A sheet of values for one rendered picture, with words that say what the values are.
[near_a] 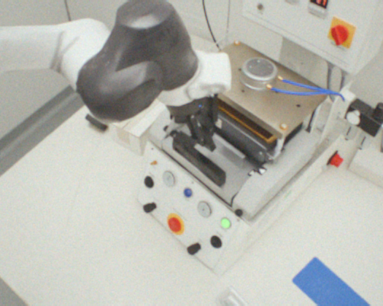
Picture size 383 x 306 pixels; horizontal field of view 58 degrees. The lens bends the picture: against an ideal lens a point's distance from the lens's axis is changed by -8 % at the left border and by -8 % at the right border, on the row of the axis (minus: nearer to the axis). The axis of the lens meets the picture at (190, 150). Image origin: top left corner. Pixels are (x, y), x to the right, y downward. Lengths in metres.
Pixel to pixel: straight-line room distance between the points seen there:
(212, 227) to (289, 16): 0.52
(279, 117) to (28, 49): 0.49
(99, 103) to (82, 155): 0.71
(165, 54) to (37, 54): 0.18
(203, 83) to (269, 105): 0.25
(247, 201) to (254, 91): 0.23
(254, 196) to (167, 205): 0.27
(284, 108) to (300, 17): 0.21
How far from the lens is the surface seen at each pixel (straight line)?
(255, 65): 0.82
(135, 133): 1.09
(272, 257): 0.99
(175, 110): 0.62
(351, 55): 0.84
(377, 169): 1.19
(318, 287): 0.99
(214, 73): 0.58
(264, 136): 0.79
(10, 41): 0.52
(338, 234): 1.07
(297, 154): 0.86
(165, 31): 0.48
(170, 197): 0.95
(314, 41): 0.87
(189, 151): 0.82
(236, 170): 0.84
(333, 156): 1.14
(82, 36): 0.55
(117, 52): 0.48
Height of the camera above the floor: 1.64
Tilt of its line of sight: 51 degrees down
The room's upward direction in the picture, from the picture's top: straight up
